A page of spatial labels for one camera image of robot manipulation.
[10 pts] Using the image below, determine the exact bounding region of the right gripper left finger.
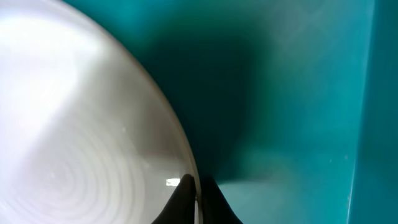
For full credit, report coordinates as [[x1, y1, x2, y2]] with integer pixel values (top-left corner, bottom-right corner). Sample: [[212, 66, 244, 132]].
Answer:
[[152, 174, 197, 224]]

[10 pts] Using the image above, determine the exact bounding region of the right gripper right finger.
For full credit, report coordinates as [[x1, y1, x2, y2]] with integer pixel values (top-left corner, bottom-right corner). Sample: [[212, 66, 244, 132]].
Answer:
[[200, 177, 243, 224]]

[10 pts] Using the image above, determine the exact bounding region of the grey round plate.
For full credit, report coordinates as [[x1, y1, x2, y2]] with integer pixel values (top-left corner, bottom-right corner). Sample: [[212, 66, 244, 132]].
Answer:
[[1, 0, 198, 223]]

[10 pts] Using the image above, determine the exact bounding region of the teal serving tray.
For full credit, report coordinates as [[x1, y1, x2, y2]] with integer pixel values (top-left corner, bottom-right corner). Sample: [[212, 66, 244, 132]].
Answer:
[[71, 0, 397, 223]]

